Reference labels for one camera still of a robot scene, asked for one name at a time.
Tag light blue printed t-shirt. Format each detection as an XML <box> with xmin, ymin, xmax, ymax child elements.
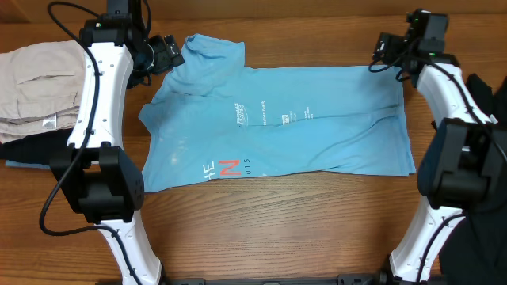
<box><xmin>139</xmin><ymin>34</ymin><xmax>416</xmax><ymax>192</ymax></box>

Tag folded blue garment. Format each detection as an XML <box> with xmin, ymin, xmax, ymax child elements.
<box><xmin>6</xmin><ymin>160</ymin><xmax>50</xmax><ymax>170</ymax></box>

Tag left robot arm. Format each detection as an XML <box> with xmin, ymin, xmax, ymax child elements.
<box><xmin>39</xmin><ymin>1</ymin><xmax>184</xmax><ymax>284</ymax></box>

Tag folded beige trousers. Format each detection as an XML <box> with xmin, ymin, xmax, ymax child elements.
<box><xmin>1</xmin><ymin>41</ymin><xmax>85</xmax><ymax>143</ymax></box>

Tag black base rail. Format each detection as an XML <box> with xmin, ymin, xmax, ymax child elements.
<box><xmin>164</xmin><ymin>273</ymin><xmax>390</xmax><ymax>285</ymax></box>

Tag folded dark navy garment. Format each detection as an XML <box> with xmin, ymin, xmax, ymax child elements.
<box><xmin>1</xmin><ymin>129</ymin><xmax>72</xmax><ymax>165</ymax></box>

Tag pile of black clothes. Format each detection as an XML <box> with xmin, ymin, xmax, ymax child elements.
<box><xmin>433</xmin><ymin>73</ymin><xmax>507</xmax><ymax>285</ymax></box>

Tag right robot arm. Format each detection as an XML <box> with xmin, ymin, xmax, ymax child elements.
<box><xmin>369</xmin><ymin>32</ymin><xmax>506</xmax><ymax>284</ymax></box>

